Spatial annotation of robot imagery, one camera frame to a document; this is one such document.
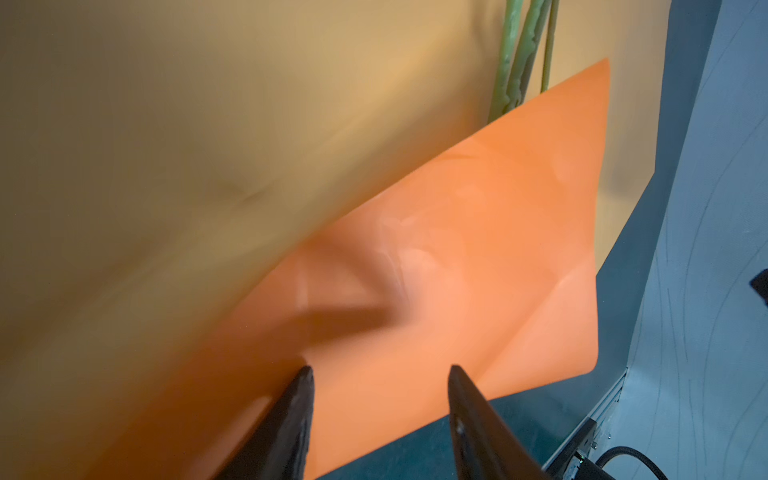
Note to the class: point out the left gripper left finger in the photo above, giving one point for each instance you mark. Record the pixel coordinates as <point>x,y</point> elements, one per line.
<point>279,446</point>

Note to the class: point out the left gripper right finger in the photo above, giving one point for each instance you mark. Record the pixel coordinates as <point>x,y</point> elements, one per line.
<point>483,446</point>

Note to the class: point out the orange wrapping paper sheet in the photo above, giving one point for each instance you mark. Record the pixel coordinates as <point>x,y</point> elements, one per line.
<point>198,198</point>

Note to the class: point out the light pink fake rose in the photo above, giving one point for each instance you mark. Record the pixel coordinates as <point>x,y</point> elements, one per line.
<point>510,29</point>

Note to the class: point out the green table mat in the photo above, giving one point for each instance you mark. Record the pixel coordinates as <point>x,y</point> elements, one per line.
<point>546,418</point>

